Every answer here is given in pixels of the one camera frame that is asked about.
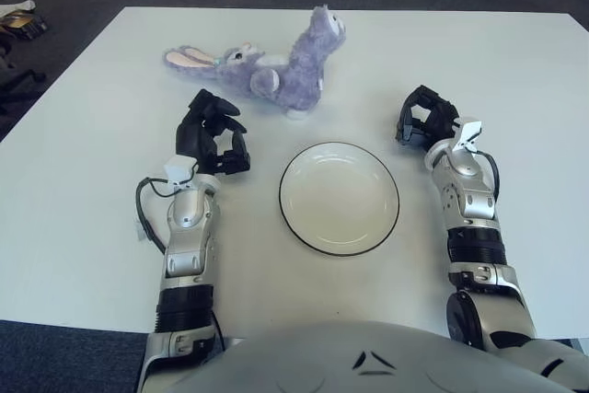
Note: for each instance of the objects on floor corner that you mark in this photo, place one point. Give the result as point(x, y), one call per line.
point(27, 25)

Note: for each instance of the silver robot torso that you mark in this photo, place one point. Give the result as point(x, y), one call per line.
point(322, 356)

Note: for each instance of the white plate with black rim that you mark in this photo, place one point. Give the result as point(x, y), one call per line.
point(338, 199)

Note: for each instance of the black office chair base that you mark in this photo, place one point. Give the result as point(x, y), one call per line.
point(18, 77)

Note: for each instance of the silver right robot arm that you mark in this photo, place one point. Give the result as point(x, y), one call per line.
point(474, 209)

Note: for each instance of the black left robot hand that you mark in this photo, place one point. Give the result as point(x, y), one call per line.
point(193, 135)

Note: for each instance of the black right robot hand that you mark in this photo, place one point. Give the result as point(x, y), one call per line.
point(439, 123)

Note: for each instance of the purple plush bunny doll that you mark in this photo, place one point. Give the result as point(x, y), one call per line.
point(299, 71)

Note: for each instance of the white paper sheet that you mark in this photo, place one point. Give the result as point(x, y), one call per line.
point(25, 4)

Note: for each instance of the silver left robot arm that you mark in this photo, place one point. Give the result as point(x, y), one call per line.
point(188, 209)

